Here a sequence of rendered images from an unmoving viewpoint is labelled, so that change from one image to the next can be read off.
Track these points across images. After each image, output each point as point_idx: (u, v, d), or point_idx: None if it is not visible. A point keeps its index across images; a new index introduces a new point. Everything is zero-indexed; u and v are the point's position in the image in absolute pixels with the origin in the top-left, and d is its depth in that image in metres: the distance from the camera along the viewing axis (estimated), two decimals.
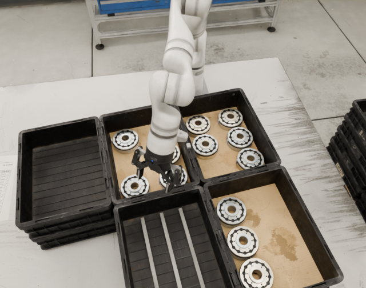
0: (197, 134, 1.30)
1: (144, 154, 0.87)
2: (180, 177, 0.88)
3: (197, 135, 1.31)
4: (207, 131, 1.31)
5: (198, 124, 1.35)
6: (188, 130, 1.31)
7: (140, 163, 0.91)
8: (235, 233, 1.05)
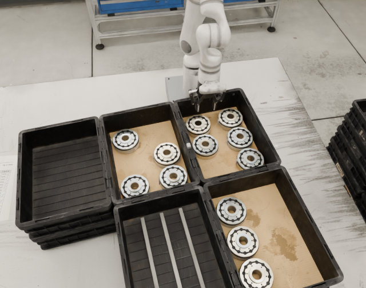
0: (197, 134, 1.30)
1: None
2: (191, 100, 1.18)
3: (197, 135, 1.31)
4: (207, 131, 1.31)
5: (198, 124, 1.35)
6: (188, 130, 1.31)
7: (215, 99, 1.20)
8: (235, 233, 1.05)
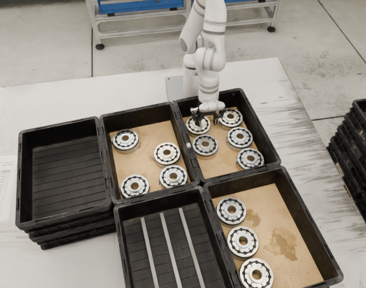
0: (197, 135, 1.30)
1: None
2: (193, 118, 1.26)
3: (197, 135, 1.31)
4: (207, 131, 1.31)
5: None
6: (188, 130, 1.31)
7: (216, 116, 1.28)
8: (235, 233, 1.05)
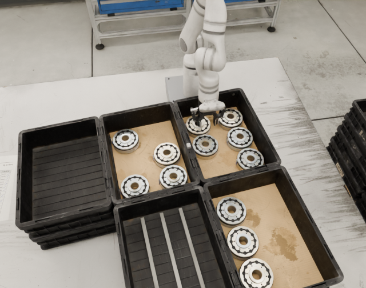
0: (197, 135, 1.30)
1: None
2: (193, 118, 1.26)
3: (197, 135, 1.31)
4: (207, 131, 1.31)
5: None
6: (188, 130, 1.31)
7: (216, 116, 1.28)
8: (235, 233, 1.05)
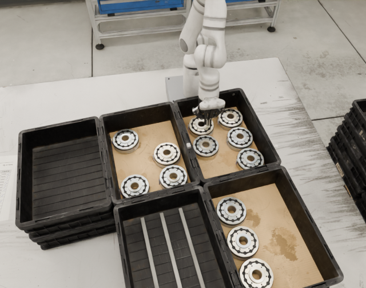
0: (201, 135, 1.30)
1: None
2: (198, 116, 1.26)
3: None
4: (210, 132, 1.31)
5: (202, 125, 1.35)
6: (191, 131, 1.31)
7: (210, 115, 1.27)
8: (235, 233, 1.05)
